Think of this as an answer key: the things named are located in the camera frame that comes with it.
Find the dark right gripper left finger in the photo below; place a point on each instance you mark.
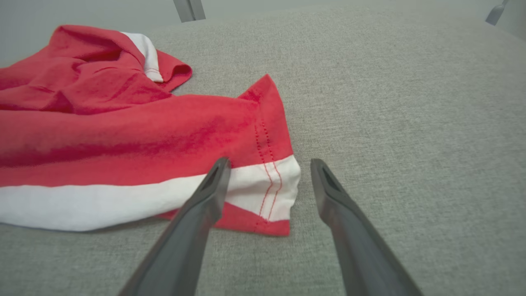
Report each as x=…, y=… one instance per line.
x=185, y=238

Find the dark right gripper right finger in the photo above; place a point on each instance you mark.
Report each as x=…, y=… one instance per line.
x=357, y=246

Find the red and white garment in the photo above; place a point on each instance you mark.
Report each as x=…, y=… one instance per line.
x=123, y=135

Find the grey fabric sofa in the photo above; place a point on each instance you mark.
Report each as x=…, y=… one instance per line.
x=390, y=123

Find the grey vertical post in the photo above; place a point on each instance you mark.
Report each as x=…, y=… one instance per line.
x=189, y=10

